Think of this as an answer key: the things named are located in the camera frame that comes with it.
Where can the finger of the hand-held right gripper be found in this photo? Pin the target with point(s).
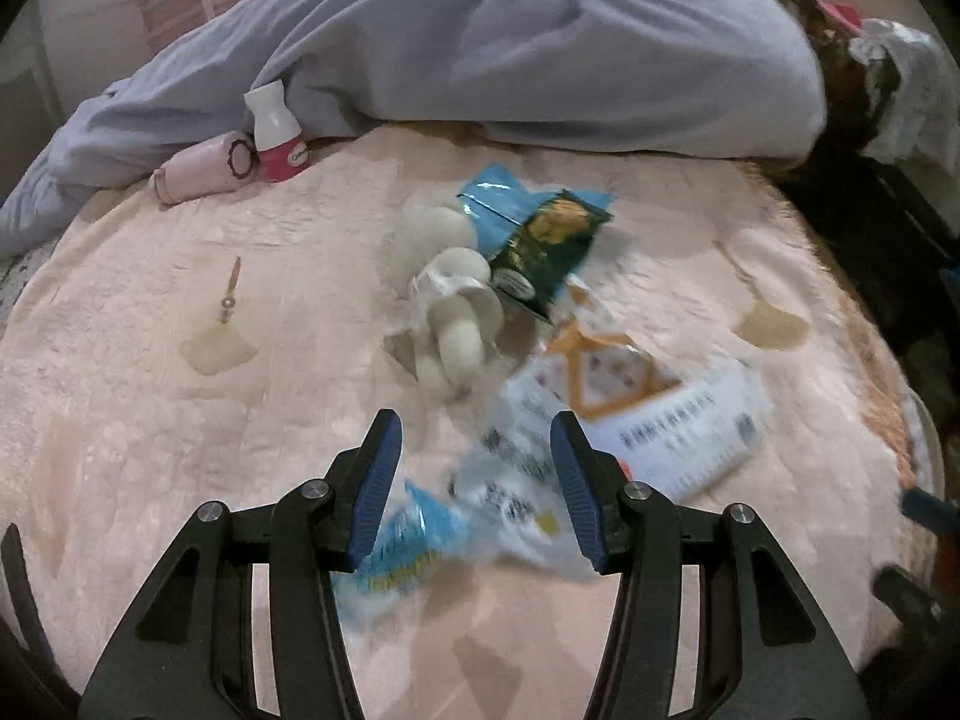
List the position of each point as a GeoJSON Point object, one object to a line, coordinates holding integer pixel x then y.
{"type": "Point", "coordinates": [904, 592]}
{"type": "Point", "coordinates": [930, 508]}

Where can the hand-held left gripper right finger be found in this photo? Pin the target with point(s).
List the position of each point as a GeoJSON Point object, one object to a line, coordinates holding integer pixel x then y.
{"type": "Point", "coordinates": [577, 499]}

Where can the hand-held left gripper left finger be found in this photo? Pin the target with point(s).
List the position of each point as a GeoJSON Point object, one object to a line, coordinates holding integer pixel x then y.
{"type": "Point", "coordinates": [375, 499]}

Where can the light blue white packet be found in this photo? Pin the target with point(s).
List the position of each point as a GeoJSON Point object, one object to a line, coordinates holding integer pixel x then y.
{"type": "Point", "coordinates": [409, 540]}

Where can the clear white printed packet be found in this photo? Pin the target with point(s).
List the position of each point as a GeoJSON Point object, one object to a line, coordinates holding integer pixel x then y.
{"type": "Point", "coordinates": [510, 480]}

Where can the white orange printed packet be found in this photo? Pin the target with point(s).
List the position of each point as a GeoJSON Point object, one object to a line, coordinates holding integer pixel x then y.
{"type": "Point", "coordinates": [660, 427]}

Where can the white plush toy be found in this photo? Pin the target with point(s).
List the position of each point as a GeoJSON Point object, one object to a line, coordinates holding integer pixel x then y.
{"type": "Point", "coordinates": [450, 292]}

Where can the pink textured blanket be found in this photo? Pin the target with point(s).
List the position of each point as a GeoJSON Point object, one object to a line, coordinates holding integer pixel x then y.
{"type": "Point", "coordinates": [150, 427]}

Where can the blue green snack packet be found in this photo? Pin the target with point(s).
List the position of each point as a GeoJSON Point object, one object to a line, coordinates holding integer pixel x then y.
{"type": "Point", "coordinates": [540, 240]}

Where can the pink roll case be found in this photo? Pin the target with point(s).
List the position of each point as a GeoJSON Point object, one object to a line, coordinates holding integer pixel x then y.
{"type": "Point", "coordinates": [199, 169]}

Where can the white pink bottle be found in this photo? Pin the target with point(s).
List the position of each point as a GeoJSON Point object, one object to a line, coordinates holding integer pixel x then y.
{"type": "Point", "coordinates": [274, 135]}

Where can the white plastic bag on furniture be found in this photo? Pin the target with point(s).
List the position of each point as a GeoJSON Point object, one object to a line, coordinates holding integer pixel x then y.
{"type": "Point", "coordinates": [907, 90]}

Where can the grey dotted bedsheet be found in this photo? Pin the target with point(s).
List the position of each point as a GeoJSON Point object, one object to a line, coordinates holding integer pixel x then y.
{"type": "Point", "coordinates": [11, 277]}

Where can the blue-grey duvet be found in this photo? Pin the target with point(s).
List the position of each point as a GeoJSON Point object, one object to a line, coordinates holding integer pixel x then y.
{"type": "Point", "coordinates": [525, 52]}

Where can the red cloth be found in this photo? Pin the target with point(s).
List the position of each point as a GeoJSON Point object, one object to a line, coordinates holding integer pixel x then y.
{"type": "Point", "coordinates": [838, 13]}

